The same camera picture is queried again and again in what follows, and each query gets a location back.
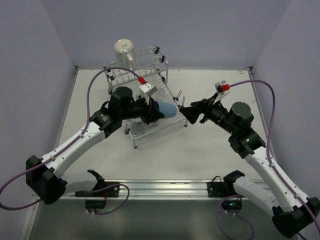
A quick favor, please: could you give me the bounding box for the light blue cup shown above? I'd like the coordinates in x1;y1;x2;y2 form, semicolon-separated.
154;100;177;119

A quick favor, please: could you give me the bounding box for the white ceramic mug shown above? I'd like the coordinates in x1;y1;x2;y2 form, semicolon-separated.
129;118;148;134

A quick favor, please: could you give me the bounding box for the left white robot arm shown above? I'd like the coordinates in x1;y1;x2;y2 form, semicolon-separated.
26;83;165;205

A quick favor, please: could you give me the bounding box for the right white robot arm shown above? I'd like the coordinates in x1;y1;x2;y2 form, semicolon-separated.
179;97;320;238

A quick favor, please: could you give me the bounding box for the small clear glass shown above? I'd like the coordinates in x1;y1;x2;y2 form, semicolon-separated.
156;87;166;100

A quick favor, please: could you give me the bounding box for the large glass mug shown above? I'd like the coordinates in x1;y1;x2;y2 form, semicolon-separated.
113;38;137;71

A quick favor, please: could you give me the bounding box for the right black controller box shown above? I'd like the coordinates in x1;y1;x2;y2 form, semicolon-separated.
221;200;243;212

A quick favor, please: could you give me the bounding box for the black controller box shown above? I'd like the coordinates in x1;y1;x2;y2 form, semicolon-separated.
221;200;243;212
84;198;107;212

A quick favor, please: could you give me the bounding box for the left black controller box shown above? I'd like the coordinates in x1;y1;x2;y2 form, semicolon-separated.
84;198;107;212

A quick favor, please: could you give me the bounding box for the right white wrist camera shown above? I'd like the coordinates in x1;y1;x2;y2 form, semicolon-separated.
214;80;230;96

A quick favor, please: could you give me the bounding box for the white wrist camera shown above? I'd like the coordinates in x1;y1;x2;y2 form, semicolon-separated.
138;82;157;98
214;80;230;96

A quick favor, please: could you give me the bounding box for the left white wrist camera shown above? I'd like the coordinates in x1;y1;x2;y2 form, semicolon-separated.
138;82;157;98

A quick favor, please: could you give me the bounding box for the silver wire dish rack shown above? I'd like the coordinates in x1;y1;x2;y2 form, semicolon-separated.
102;45;189;150

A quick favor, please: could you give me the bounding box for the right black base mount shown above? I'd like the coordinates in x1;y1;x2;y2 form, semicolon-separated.
206;176;235;198

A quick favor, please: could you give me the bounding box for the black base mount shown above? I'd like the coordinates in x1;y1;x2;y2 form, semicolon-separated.
206;176;235;198
74;181;120;198

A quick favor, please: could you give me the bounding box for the aluminium mounting rail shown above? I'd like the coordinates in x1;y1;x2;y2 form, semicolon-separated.
32;177;295;201

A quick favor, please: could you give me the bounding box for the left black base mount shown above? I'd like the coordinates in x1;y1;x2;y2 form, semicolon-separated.
74;181;120;198

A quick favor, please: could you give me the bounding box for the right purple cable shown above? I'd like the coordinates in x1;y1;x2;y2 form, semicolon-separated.
216;79;320;240

